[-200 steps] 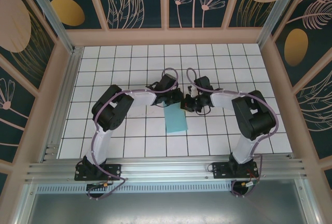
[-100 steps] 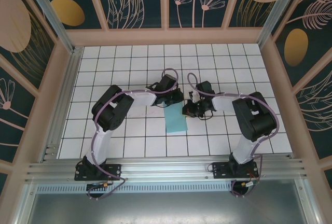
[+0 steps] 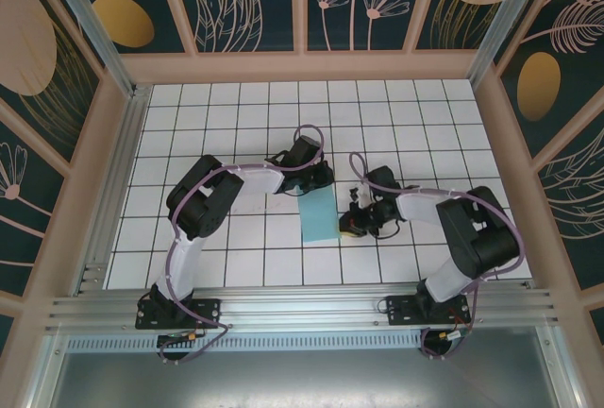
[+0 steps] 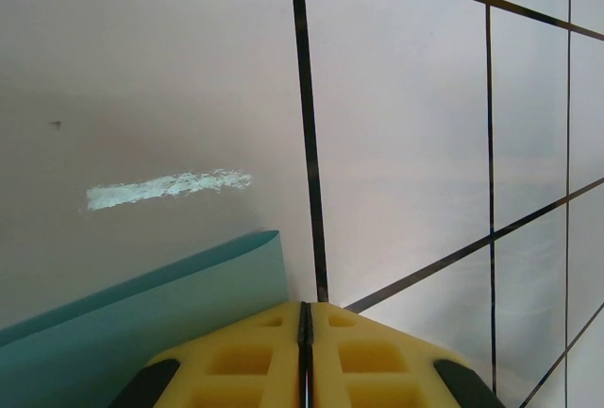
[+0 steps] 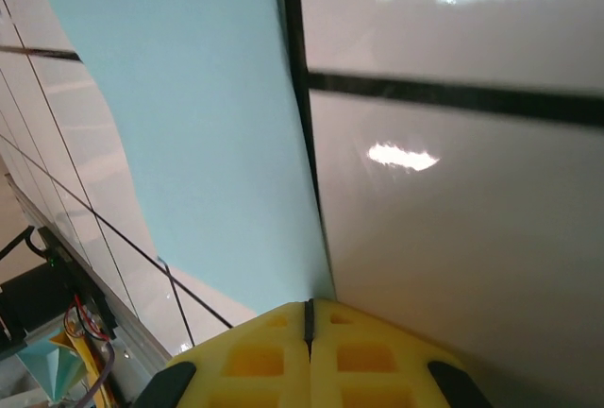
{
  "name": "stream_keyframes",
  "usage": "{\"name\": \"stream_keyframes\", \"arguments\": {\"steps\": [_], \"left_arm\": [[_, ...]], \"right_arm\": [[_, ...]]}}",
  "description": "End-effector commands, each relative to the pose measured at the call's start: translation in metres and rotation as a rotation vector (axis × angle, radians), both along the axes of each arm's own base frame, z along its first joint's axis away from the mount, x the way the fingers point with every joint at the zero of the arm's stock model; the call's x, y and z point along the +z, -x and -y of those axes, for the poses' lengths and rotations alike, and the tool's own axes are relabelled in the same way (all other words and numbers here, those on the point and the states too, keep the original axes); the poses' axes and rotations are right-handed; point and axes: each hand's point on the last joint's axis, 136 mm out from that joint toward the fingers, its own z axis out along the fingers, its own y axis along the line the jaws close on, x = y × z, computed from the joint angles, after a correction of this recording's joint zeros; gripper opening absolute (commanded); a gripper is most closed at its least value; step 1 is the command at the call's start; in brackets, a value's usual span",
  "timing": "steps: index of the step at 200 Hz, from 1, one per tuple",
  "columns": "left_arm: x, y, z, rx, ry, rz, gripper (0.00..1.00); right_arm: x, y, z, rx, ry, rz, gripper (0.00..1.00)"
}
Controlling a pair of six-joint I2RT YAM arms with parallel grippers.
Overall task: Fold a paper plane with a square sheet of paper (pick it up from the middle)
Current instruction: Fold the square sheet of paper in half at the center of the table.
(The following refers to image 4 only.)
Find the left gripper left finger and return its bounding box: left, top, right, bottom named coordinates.
left=110, top=301, right=306, bottom=408

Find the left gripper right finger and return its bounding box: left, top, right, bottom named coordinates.
left=305, top=301, right=509, bottom=408

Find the light blue paper sheet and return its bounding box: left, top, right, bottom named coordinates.
left=0, top=229, right=291, bottom=408

